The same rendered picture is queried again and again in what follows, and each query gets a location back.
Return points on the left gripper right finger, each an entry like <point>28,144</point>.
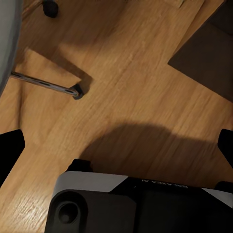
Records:
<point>225,144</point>

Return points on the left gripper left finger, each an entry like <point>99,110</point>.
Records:
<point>12,145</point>

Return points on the swivel chair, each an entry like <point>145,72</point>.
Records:
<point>12,14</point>

